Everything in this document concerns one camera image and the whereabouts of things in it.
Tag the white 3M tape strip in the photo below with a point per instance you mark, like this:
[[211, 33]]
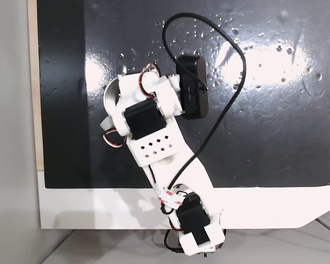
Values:
[[171, 198]]

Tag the glossy black mat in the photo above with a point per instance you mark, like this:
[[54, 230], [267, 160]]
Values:
[[264, 137]]

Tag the beige board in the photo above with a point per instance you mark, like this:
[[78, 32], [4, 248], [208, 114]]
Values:
[[33, 82]]

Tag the black oval camera box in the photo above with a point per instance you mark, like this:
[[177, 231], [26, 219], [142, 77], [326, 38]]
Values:
[[193, 88]]

